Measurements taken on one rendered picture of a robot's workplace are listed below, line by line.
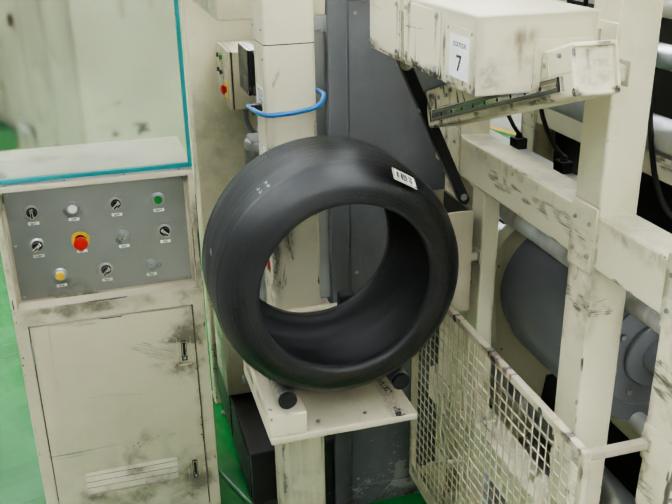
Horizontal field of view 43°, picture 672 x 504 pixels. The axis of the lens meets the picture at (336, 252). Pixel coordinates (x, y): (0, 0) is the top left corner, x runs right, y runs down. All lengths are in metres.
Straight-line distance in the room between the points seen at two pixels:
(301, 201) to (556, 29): 0.60
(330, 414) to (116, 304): 0.80
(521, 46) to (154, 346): 1.53
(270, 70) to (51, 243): 0.87
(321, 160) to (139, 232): 0.90
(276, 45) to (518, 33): 0.70
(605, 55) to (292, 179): 0.66
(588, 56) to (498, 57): 0.16
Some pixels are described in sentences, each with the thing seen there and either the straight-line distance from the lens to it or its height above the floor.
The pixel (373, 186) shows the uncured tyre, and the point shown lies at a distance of 1.81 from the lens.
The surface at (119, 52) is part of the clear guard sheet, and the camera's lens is 2.41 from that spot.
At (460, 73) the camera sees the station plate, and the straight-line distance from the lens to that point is 1.63.
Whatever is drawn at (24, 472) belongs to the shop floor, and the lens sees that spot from 3.50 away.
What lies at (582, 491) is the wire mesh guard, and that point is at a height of 0.91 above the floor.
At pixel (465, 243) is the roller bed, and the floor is 1.11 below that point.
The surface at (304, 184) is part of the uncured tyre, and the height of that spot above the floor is 1.43.
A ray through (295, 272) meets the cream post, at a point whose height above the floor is 1.06.
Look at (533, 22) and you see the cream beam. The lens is 1.62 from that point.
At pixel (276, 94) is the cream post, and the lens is 2.11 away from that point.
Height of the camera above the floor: 1.98
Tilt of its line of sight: 23 degrees down
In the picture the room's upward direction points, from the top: 1 degrees counter-clockwise
